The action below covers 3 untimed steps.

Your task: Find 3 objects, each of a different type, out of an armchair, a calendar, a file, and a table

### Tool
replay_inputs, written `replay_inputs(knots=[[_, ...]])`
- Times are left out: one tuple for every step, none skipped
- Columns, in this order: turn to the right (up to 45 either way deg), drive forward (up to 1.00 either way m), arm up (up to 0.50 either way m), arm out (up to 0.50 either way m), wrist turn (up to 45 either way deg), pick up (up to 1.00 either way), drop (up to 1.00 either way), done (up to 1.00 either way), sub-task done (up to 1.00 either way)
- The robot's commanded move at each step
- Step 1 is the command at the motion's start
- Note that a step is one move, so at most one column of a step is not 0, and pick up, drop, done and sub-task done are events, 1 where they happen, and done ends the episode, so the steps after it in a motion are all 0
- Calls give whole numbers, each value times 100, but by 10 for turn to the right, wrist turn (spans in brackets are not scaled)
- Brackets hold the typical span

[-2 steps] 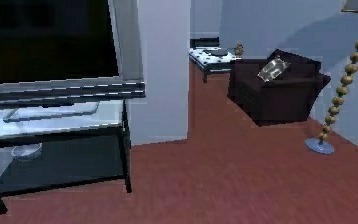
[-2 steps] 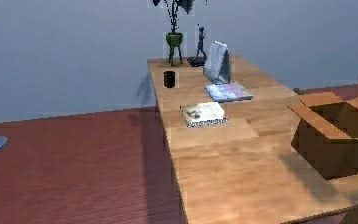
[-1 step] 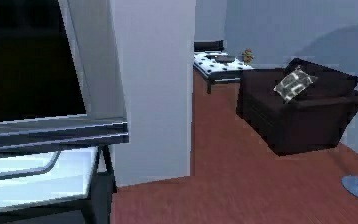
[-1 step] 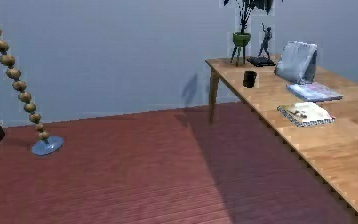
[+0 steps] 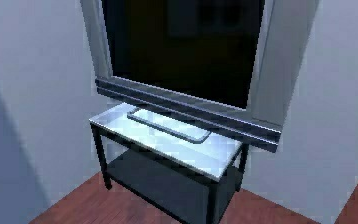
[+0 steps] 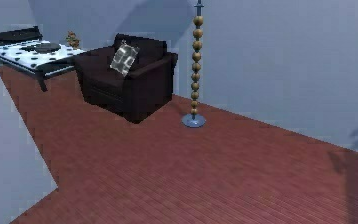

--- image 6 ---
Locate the dark brown armchair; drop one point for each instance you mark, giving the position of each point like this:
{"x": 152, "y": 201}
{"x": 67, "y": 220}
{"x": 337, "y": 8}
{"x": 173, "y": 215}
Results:
{"x": 133, "y": 90}

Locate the floor lamp with golden balls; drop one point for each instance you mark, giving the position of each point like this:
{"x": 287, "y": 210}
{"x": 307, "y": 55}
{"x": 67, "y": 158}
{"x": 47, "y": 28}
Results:
{"x": 195, "y": 66}

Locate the grey patterned cushion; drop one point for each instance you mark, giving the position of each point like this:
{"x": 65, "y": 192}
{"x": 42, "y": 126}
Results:
{"x": 123, "y": 60}

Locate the small brown house plant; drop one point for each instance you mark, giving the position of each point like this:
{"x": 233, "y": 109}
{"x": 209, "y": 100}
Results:
{"x": 73, "y": 40}

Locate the black round dish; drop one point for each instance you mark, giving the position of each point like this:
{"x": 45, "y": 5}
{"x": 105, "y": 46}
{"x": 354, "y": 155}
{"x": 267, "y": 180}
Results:
{"x": 46, "y": 47}

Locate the white black-spotted table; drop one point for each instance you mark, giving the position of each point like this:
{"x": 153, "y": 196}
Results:
{"x": 27, "y": 60}

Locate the black bench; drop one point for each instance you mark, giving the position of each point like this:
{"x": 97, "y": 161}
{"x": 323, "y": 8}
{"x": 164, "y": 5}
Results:
{"x": 13, "y": 35}

